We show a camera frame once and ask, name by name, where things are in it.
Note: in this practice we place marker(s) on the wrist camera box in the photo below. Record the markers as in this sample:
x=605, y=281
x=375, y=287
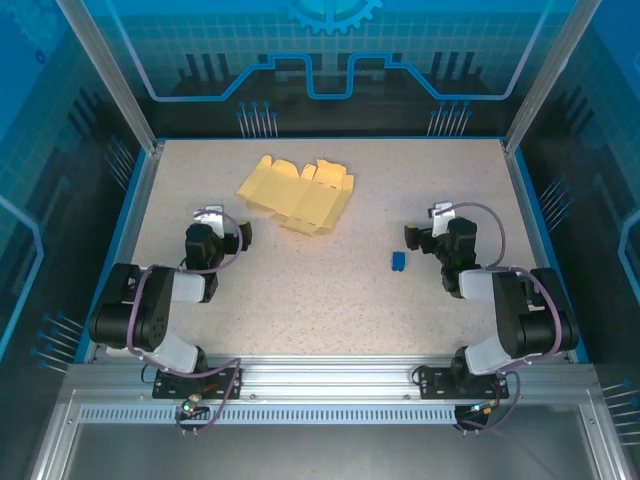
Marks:
x=442, y=214
x=212, y=215

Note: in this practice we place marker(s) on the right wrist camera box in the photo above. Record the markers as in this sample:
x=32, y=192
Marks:
x=442, y=214

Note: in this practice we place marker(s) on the yellow paper box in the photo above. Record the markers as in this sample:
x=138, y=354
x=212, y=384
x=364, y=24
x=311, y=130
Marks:
x=295, y=195

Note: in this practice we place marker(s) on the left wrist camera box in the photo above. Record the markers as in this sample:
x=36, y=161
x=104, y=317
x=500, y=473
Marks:
x=212, y=215

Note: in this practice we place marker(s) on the small blue block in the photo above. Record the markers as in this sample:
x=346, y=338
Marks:
x=398, y=261

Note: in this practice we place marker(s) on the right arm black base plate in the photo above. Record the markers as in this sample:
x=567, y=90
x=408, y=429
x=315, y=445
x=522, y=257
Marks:
x=435, y=385

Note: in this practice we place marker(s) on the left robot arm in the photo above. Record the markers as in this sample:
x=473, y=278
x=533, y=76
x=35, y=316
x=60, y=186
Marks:
x=125, y=320

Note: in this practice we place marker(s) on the grey metal front panel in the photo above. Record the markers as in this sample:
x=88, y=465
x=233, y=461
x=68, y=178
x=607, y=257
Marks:
x=320, y=450

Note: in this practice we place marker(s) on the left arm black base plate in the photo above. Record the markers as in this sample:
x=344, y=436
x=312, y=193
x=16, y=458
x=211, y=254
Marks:
x=170, y=387

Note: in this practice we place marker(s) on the aluminium frame post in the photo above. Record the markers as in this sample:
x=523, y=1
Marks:
x=543, y=80
x=118, y=80

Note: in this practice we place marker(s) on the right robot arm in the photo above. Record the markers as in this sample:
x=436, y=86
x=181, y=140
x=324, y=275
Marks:
x=530, y=325

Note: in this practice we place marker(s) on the aluminium mounting rail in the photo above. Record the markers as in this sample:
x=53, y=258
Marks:
x=325, y=375

